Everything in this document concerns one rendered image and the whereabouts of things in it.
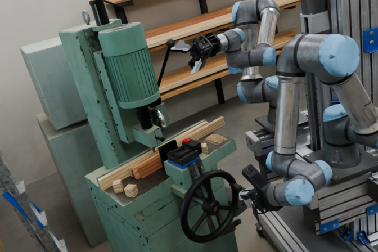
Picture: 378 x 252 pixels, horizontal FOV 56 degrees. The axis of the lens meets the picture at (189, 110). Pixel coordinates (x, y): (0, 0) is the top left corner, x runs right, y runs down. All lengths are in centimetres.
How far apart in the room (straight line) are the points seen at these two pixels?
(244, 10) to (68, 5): 223
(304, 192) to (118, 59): 80
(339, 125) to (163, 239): 84
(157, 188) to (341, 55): 83
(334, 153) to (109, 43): 97
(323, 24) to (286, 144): 60
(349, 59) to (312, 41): 11
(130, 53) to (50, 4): 243
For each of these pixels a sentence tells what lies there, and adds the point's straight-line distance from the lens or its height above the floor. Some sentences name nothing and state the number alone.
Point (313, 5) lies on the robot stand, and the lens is 159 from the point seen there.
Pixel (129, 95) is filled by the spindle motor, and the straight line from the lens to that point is 142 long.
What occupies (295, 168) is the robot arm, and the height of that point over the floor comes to 99.
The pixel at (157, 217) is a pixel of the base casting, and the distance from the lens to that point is 151.
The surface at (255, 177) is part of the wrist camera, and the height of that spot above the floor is 95.
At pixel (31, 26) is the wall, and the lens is 372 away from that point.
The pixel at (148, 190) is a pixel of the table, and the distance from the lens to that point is 144.
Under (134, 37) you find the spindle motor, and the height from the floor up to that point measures 147.
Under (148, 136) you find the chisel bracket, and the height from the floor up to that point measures 106.
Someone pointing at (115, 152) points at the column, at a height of 95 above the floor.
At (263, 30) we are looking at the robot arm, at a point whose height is 133.
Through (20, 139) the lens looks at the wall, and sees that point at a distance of 388.
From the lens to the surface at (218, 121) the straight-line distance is 179.
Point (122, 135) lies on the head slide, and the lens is 164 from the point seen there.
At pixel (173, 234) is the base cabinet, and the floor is 65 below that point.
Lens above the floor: 166
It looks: 21 degrees down
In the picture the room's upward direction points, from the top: 13 degrees counter-clockwise
